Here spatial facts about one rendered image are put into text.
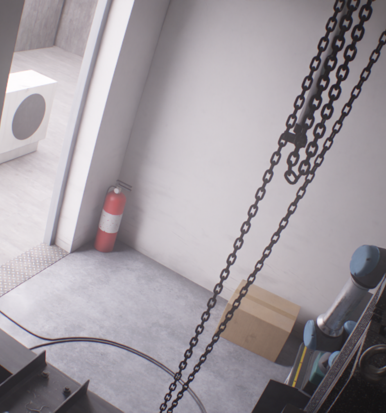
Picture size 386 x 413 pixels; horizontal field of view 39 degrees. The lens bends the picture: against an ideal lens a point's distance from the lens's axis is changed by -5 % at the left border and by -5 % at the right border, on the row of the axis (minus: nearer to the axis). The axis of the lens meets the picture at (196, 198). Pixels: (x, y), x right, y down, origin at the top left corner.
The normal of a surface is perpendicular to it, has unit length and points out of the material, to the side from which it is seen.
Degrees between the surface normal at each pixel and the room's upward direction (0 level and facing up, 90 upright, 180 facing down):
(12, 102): 90
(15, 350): 0
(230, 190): 90
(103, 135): 90
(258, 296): 0
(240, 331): 90
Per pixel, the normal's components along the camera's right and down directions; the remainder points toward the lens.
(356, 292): -0.36, 0.47
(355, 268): -0.90, -0.33
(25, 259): 0.29, -0.85
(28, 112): 0.86, 0.44
